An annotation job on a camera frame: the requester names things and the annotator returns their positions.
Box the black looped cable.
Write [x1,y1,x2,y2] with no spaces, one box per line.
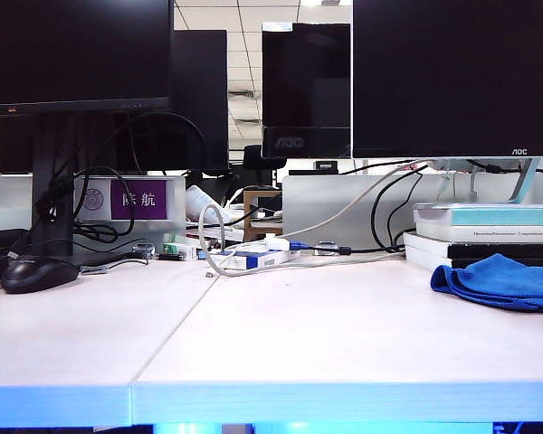
[71,165,137,245]

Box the white book with small print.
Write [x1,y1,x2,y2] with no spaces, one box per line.
[414,223,543,245]

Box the frosted white desk partition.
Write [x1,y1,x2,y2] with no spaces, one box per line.
[0,174,186,254]

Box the blue and white box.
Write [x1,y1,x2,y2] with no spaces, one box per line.
[207,250,302,271]

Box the silver monitor stand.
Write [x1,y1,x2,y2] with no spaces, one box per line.
[427,157,543,204]

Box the black thin arched cable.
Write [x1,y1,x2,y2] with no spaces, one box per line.
[92,110,208,176]

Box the black monitor back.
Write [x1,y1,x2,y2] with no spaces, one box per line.
[71,29,231,175]

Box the grey desk partition panel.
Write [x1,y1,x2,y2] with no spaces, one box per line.
[281,174,543,252]

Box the black bundled cable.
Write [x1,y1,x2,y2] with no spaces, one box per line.
[8,174,76,261]

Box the black mouse cable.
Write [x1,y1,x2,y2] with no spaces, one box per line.
[76,252,151,272]

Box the white sign with purple card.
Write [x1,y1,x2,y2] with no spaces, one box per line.
[77,179,169,222]

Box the black monitor base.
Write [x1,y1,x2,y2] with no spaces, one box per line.
[186,167,242,210]

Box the right black AOC monitor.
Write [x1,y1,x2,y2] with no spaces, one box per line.
[351,0,543,160]

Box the beige cable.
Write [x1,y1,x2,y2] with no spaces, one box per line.
[197,157,431,278]

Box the blue microfiber rag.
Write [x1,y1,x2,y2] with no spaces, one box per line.
[430,252,543,316]

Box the teal and white book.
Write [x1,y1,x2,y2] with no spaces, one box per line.
[412,202,543,227]

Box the green and white small box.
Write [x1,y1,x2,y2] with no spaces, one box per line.
[162,242,201,262]

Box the black office chair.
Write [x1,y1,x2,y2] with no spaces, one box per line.
[243,144,287,186]

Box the thick black cable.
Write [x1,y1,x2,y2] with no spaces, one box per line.
[314,163,431,255]

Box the white adapter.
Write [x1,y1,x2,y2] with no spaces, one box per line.
[264,232,291,250]

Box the stack of papers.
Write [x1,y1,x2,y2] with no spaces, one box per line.
[185,220,245,243]

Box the black monitor with red logo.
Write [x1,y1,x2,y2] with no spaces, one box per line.
[0,0,173,118]

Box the black AOC monitor with silver edge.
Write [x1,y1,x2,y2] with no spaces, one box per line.
[261,21,353,159]

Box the black computer mouse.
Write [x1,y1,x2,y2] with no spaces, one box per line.
[0,255,81,294]

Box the white crumpled bag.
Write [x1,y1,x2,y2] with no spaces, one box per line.
[185,184,230,225]

